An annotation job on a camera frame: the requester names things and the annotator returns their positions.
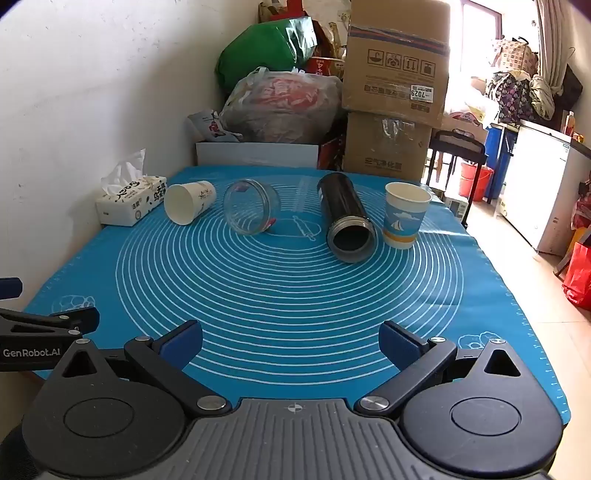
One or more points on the black chair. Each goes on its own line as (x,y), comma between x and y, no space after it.
(457,145)

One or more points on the white flat box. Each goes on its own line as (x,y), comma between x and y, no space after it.
(258,154)

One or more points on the green plastic bag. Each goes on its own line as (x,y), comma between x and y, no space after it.
(258,46)

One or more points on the black thermos cup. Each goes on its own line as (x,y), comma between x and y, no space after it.
(339,198)

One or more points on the blue silicone baking mat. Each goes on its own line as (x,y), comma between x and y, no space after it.
(277,286)

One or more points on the red gift box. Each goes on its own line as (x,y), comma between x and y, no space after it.
(325,68)

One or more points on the blue barrel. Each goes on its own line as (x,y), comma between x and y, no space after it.
(497,152)

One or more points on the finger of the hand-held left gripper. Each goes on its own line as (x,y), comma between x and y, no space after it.
(10,286)
(55,319)

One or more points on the large cardboard box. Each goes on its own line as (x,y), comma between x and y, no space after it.
(397,60)

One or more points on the checkered storage bag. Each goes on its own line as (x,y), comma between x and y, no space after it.
(512,55)

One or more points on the red bucket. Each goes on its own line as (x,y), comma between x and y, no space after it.
(478,182)

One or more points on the white printed packet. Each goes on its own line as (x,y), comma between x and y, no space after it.
(210,125)

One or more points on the dark floral bag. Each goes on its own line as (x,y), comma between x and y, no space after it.
(508,97)

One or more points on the small cardboard box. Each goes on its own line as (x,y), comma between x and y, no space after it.
(383,150)

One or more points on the translucent plastic bag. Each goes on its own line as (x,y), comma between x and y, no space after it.
(286,108)

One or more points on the red shopping bag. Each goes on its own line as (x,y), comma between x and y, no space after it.
(579,277)

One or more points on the red carton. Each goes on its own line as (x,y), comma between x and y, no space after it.
(331,154)

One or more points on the clear glass jar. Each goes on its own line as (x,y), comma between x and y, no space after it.
(251,207)

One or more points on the white paper cup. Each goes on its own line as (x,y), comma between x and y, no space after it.
(196,194)

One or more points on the beige curtain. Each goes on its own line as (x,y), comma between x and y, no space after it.
(551,37)

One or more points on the white chest freezer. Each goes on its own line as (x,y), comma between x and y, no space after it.
(540,184)

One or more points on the orange drink bottle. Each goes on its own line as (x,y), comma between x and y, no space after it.
(569,123)

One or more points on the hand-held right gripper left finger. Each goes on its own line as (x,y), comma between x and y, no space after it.
(182,340)

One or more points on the white tissue pack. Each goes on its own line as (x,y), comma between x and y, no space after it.
(129,203)

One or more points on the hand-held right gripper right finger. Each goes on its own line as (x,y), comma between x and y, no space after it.
(397,344)

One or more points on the blue sailboat paper cup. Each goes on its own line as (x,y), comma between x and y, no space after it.
(404,221)

